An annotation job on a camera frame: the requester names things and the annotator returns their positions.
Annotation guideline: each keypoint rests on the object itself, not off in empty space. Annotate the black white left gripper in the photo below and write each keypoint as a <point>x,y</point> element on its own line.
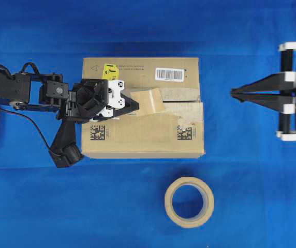
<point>97,100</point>

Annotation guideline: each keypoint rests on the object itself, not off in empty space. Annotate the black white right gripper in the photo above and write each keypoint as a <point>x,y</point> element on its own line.
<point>285,82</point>

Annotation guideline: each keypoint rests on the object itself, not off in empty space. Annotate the beige cut tape piece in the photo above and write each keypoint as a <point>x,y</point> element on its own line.
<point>150,101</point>

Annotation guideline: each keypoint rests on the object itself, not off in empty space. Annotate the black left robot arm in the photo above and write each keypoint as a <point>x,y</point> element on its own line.
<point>29,90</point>

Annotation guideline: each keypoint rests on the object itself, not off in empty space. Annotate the brown cardboard box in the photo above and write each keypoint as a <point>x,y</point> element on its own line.
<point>177,132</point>

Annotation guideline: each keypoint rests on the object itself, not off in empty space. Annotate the beige packing tape roll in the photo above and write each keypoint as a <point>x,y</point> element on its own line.
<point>207,208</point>

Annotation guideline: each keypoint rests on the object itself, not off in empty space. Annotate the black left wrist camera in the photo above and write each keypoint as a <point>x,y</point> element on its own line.
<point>64,150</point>

